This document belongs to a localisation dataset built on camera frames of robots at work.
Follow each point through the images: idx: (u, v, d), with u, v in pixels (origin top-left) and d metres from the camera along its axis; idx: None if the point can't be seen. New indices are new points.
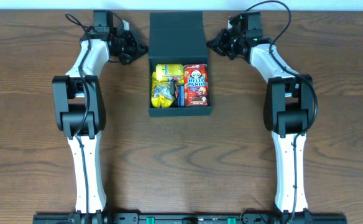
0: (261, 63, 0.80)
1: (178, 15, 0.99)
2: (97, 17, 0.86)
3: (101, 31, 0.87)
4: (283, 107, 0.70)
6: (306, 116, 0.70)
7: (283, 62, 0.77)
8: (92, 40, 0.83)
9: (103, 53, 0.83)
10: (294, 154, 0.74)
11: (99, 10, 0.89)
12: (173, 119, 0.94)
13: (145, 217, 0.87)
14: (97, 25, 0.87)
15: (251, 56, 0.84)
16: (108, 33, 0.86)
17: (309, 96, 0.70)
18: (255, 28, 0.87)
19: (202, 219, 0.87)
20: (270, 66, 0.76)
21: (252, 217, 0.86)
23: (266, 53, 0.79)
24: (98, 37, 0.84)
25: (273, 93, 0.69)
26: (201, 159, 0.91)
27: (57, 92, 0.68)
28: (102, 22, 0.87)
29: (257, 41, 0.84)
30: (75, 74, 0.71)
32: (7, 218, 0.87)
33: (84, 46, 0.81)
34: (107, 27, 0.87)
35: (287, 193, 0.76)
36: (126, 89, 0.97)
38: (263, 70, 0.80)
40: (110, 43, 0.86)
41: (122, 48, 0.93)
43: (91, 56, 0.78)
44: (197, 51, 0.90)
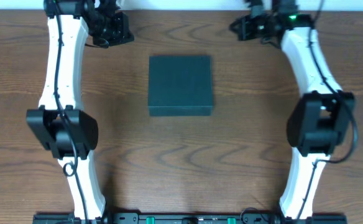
0: (295, 52, 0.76)
1: (190, 64, 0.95)
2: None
3: None
4: (312, 128, 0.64)
6: (335, 138, 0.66)
7: (324, 68, 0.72)
8: (61, 17, 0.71)
9: (80, 43, 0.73)
10: (312, 172, 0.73)
11: None
12: (173, 120, 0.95)
13: (145, 217, 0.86)
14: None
15: (283, 39, 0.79)
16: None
17: (346, 119, 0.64)
18: (290, 4, 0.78)
19: (201, 219, 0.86)
20: (307, 66, 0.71)
21: (252, 217, 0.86)
23: (305, 45, 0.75)
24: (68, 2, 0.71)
25: (307, 114, 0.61)
26: (201, 158, 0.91)
27: (36, 128, 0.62)
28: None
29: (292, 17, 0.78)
30: (50, 104, 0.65)
32: (4, 219, 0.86)
33: (54, 35, 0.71)
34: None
35: (293, 202, 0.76)
36: (125, 89, 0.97)
38: (294, 59, 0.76)
40: (85, 7, 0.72)
41: (105, 30, 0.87)
43: (64, 56, 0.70)
44: (194, 61, 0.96)
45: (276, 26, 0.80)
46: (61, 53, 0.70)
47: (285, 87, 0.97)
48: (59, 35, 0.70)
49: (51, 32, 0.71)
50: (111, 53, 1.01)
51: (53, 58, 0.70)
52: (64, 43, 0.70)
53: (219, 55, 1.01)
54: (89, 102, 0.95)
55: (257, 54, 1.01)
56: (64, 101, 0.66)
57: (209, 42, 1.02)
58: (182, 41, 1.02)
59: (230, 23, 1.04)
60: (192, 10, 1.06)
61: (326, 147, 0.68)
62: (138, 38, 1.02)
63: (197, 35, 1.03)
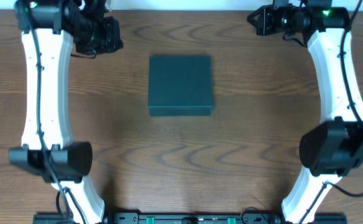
0: (322, 60, 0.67)
1: (190, 64, 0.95)
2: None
3: None
4: (329, 155, 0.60)
6: (352, 164, 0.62)
7: (353, 87, 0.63)
8: (36, 30, 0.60)
9: (63, 63, 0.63)
10: (320, 190, 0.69)
11: None
12: (173, 120, 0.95)
13: (145, 217, 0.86)
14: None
15: (311, 40, 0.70)
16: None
17: None
18: None
19: (201, 219, 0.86)
20: (335, 83, 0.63)
21: (252, 217, 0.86)
23: (337, 55, 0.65)
24: (46, 11, 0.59)
25: (327, 140, 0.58)
26: (201, 158, 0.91)
27: (22, 165, 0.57)
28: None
29: (325, 14, 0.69)
30: (35, 143, 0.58)
32: (5, 219, 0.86)
33: (30, 51, 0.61)
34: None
35: (296, 211, 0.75)
36: (125, 89, 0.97)
38: (321, 66, 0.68)
40: (66, 12, 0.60)
41: (93, 39, 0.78)
43: (45, 80, 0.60)
44: (194, 61, 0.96)
45: (303, 20, 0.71)
46: (41, 78, 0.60)
47: (285, 87, 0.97)
48: (37, 56, 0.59)
49: (26, 51, 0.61)
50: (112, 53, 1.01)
51: (32, 84, 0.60)
52: (45, 66, 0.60)
53: (219, 55, 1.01)
54: (89, 102, 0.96)
55: (257, 54, 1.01)
56: (50, 139, 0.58)
57: (209, 42, 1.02)
58: (182, 41, 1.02)
59: (230, 23, 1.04)
60: (192, 10, 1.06)
61: (340, 170, 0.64)
62: (139, 38, 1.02)
63: (198, 35, 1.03)
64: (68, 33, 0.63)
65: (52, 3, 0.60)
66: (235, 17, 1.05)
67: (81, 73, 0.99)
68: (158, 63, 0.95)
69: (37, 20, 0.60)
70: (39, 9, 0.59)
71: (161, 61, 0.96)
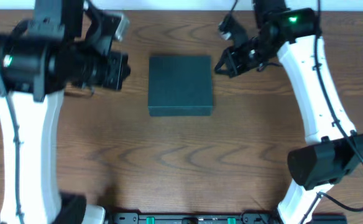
0: (298, 75, 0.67)
1: (190, 64, 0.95)
2: (47, 6, 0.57)
3: (45, 29, 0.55)
4: (321, 175, 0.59)
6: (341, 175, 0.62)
7: (334, 100, 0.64)
8: (14, 95, 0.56)
9: (48, 130, 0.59)
10: (314, 200, 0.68)
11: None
12: (173, 120, 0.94)
13: (145, 217, 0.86)
14: (40, 19, 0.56)
15: (282, 53, 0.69)
16: (46, 46, 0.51)
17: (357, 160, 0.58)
18: (278, 8, 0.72)
19: (201, 219, 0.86)
20: (315, 101, 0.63)
21: (252, 217, 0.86)
23: (312, 68, 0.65)
24: (22, 65, 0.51)
25: (318, 163, 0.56)
26: (201, 158, 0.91)
27: None
28: (50, 16, 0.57)
29: (291, 21, 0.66)
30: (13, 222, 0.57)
32: None
33: (7, 119, 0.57)
34: (60, 27, 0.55)
35: (294, 216, 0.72)
36: (125, 89, 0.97)
38: (296, 79, 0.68)
40: (50, 66, 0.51)
41: (94, 73, 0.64)
43: (25, 157, 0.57)
44: (194, 60, 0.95)
45: (270, 29, 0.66)
46: (20, 153, 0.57)
47: (285, 87, 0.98)
48: (14, 130, 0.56)
49: (3, 120, 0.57)
50: None
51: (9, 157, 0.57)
52: (23, 140, 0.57)
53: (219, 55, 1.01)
54: (89, 102, 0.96)
55: None
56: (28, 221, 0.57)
57: (209, 42, 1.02)
58: (182, 42, 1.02)
59: None
60: (192, 10, 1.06)
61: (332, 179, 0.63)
62: (138, 39, 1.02)
63: (198, 36, 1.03)
64: (52, 92, 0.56)
65: (32, 55, 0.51)
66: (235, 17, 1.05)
67: None
68: (159, 63, 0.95)
69: (9, 73, 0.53)
70: (14, 64, 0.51)
71: (161, 61, 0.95)
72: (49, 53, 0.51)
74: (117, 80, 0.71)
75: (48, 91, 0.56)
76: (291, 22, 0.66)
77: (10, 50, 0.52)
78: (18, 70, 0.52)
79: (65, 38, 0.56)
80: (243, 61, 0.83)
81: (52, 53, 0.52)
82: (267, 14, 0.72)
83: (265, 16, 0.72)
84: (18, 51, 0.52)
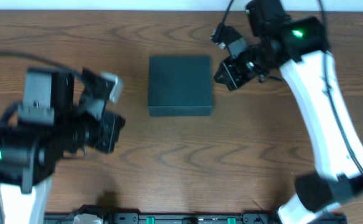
0: (304, 94, 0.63)
1: (190, 64, 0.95)
2: (36, 88, 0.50)
3: (36, 114, 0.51)
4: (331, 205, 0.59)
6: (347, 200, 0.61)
7: (348, 128, 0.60)
8: (2, 186, 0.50)
9: (35, 217, 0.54)
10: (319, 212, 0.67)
11: (41, 70, 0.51)
12: (173, 120, 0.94)
13: (145, 217, 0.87)
14: (30, 101, 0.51)
15: (286, 69, 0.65)
16: (37, 138, 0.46)
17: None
18: (276, 15, 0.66)
19: (201, 219, 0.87)
20: (328, 128, 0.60)
21: (252, 217, 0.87)
23: (324, 91, 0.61)
24: (12, 158, 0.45)
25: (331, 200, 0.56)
26: (201, 159, 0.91)
27: None
28: (39, 98, 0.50)
29: (296, 35, 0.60)
30: None
32: None
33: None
34: (51, 109, 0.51)
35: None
36: (125, 89, 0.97)
38: (304, 103, 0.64)
40: (39, 159, 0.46)
41: (87, 135, 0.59)
43: None
44: (194, 60, 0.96)
45: (273, 43, 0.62)
46: None
47: (285, 88, 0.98)
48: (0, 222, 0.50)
49: None
50: (111, 53, 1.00)
51: None
52: None
53: (219, 55, 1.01)
54: None
55: None
56: None
57: (209, 42, 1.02)
58: (182, 42, 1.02)
59: (230, 23, 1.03)
60: (192, 10, 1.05)
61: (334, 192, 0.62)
62: (138, 39, 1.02)
63: (198, 36, 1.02)
64: (41, 180, 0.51)
65: (22, 146, 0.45)
66: (235, 17, 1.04)
67: None
68: (158, 63, 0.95)
69: None
70: (4, 157, 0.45)
71: (161, 61, 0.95)
72: (38, 145, 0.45)
74: (115, 135, 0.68)
75: (37, 180, 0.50)
76: (297, 37, 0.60)
77: (0, 141, 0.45)
78: (3, 163, 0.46)
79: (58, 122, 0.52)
80: (243, 71, 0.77)
81: (48, 144, 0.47)
82: (264, 23, 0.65)
83: (261, 25, 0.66)
84: (10, 140, 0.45)
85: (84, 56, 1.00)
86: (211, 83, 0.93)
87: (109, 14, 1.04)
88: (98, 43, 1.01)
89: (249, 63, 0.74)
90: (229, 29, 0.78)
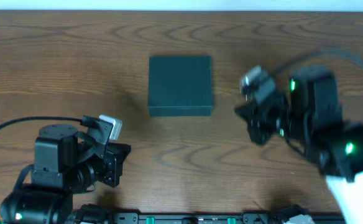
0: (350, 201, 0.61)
1: (190, 63, 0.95)
2: (46, 156, 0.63)
3: (48, 178, 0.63)
4: None
6: None
7: None
8: None
9: None
10: None
11: (49, 139, 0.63)
12: (173, 119, 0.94)
13: (146, 217, 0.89)
14: (41, 168, 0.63)
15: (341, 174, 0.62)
16: (53, 201, 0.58)
17: None
18: (329, 105, 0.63)
19: (202, 219, 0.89)
20: None
21: (252, 217, 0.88)
23: None
24: (33, 218, 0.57)
25: None
26: (201, 159, 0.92)
27: None
28: (48, 165, 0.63)
29: (349, 153, 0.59)
30: None
32: None
33: None
34: (59, 174, 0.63)
35: None
36: (125, 89, 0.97)
38: None
40: (54, 218, 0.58)
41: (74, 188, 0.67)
43: None
44: (194, 60, 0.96)
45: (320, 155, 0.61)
46: None
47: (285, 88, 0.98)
48: None
49: None
50: (112, 53, 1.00)
51: None
52: None
53: (219, 55, 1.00)
54: (89, 102, 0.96)
55: (257, 55, 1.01)
56: None
57: (209, 42, 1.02)
58: (182, 42, 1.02)
59: (230, 23, 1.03)
60: (192, 10, 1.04)
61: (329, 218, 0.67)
62: (139, 40, 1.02)
63: (198, 36, 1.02)
64: None
65: (40, 210, 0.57)
66: (235, 17, 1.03)
67: (81, 73, 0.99)
68: (158, 63, 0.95)
69: None
70: (25, 218, 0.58)
71: (161, 61, 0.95)
72: (53, 208, 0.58)
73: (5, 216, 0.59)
74: (115, 172, 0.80)
75: None
76: (349, 154, 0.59)
77: (22, 205, 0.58)
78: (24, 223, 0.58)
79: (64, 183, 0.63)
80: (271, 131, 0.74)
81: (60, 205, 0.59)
82: (311, 114, 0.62)
83: (306, 117, 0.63)
84: (30, 206, 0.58)
85: (84, 56, 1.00)
86: (211, 83, 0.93)
87: (109, 15, 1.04)
88: (97, 43, 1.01)
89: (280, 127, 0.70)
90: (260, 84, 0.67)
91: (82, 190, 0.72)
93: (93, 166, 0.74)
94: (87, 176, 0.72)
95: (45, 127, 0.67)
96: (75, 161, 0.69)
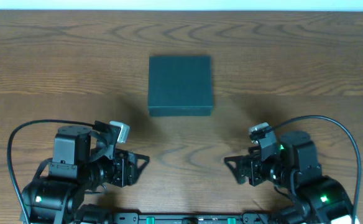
0: None
1: (191, 63, 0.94)
2: (63, 149, 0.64)
3: (63, 169, 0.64)
4: None
6: None
7: None
8: None
9: None
10: None
11: (68, 134, 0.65)
12: (173, 120, 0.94)
13: (145, 217, 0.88)
14: (58, 160, 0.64)
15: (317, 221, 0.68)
16: (69, 188, 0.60)
17: None
18: (311, 166, 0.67)
19: (202, 219, 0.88)
20: None
21: (252, 217, 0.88)
23: None
24: (50, 204, 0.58)
25: None
26: (201, 158, 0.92)
27: None
28: (65, 157, 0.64)
29: (324, 203, 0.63)
30: None
32: (7, 218, 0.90)
33: None
34: (74, 165, 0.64)
35: None
36: (125, 90, 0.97)
38: None
40: (69, 205, 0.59)
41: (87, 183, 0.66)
43: None
44: (194, 60, 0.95)
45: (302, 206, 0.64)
46: None
47: (284, 88, 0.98)
48: None
49: None
50: (111, 53, 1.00)
51: None
52: None
53: (219, 55, 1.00)
54: (89, 102, 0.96)
55: (256, 55, 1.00)
56: None
57: (209, 43, 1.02)
58: (182, 42, 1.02)
59: (230, 23, 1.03)
60: (192, 10, 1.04)
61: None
62: (139, 40, 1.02)
63: (198, 36, 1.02)
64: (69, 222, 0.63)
65: (56, 196, 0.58)
66: (235, 17, 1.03)
67: (81, 73, 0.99)
68: (158, 63, 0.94)
69: (36, 213, 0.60)
70: (43, 203, 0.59)
71: (161, 61, 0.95)
72: (69, 195, 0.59)
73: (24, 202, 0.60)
74: (124, 172, 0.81)
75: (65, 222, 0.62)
76: (324, 205, 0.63)
77: (41, 190, 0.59)
78: (41, 208, 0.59)
79: (79, 175, 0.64)
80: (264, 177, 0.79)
81: (75, 193, 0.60)
82: (296, 172, 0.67)
83: (293, 174, 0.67)
84: (48, 191, 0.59)
85: (84, 56, 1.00)
86: (211, 82, 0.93)
87: (109, 15, 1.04)
88: (98, 44, 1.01)
89: (273, 174, 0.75)
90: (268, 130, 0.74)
91: (93, 187, 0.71)
93: (103, 165, 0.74)
94: (98, 175, 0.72)
95: (63, 126, 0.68)
96: (87, 159, 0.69)
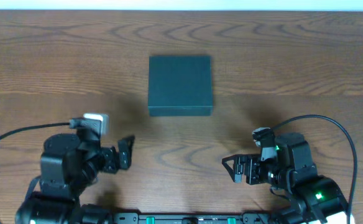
0: None
1: (190, 64, 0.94)
2: (51, 170, 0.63)
3: (54, 189, 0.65)
4: None
6: None
7: None
8: None
9: None
10: None
11: (53, 152, 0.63)
12: (173, 120, 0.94)
13: (145, 217, 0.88)
14: (47, 180, 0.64)
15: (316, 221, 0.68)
16: (63, 211, 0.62)
17: None
18: (305, 165, 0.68)
19: (202, 219, 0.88)
20: None
21: (252, 217, 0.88)
23: None
24: None
25: None
26: (201, 159, 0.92)
27: None
28: (54, 178, 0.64)
29: (319, 200, 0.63)
30: None
32: (7, 219, 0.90)
33: None
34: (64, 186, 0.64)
35: None
36: (125, 89, 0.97)
38: None
40: None
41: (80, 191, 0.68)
43: None
44: (194, 60, 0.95)
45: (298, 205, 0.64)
46: None
47: (284, 88, 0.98)
48: None
49: None
50: (111, 53, 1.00)
51: None
52: None
53: (219, 54, 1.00)
54: (89, 103, 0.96)
55: (257, 55, 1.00)
56: None
57: (210, 42, 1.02)
58: (182, 42, 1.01)
59: (230, 23, 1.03)
60: (192, 10, 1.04)
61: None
62: (139, 39, 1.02)
63: (197, 36, 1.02)
64: None
65: (51, 220, 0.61)
66: (235, 17, 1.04)
67: (81, 73, 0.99)
68: (158, 63, 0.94)
69: None
70: None
71: (161, 61, 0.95)
72: (63, 218, 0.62)
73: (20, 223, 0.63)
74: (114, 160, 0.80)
75: None
76: (320, 201, 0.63)
77: (35, 214, 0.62)
78: None
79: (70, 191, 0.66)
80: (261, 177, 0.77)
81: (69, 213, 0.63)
82: (292, 171, 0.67)
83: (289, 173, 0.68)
84: (42, 216, 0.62)
85: (84, 55, 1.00)
86: (211, 82, 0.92)
87: (109, 15, 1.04)
88: (97, 43, 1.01)
89: (270, 173, 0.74)
90: (270, 133, 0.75)
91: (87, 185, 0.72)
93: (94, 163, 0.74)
94: (91, 172, 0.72)
95: (48, 139, 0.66)
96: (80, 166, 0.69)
